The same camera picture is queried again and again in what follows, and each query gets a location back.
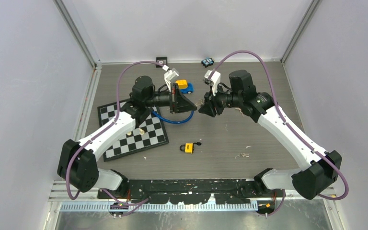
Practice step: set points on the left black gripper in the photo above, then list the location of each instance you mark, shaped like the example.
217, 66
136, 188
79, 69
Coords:
174, 99

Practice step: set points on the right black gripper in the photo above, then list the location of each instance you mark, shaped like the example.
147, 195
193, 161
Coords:
211, 102

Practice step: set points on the yellow black padlock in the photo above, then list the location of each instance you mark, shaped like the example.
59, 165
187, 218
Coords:
189, 147

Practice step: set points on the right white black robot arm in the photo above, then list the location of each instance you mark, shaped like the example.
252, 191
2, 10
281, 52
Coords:
317, 168

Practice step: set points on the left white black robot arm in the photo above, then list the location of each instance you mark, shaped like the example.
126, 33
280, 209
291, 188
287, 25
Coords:
78, 159

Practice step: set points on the blue yellow toy car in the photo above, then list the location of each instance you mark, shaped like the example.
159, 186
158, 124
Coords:
185, 86

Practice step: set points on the black white chessboard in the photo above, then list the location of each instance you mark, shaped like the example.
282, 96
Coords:
155, 136

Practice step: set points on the black blue owl toy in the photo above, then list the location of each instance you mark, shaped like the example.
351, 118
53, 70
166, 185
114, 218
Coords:
207, 62

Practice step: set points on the small black square box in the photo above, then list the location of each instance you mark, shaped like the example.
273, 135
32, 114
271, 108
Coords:
161, 61

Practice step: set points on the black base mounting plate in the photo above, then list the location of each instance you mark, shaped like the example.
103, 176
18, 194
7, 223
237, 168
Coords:
190, 191

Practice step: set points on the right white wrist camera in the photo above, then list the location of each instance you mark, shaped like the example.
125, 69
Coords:
212, 78

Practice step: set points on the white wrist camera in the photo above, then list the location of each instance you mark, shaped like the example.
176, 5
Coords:
212, 78
170, 76

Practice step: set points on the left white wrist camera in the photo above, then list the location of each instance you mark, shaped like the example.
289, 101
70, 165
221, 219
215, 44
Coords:
170, 76

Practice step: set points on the blue ring hoop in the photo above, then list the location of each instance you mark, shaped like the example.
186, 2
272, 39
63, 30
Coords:
173, 121

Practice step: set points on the perforated metal rail strip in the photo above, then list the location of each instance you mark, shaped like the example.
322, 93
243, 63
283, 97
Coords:
109, 206

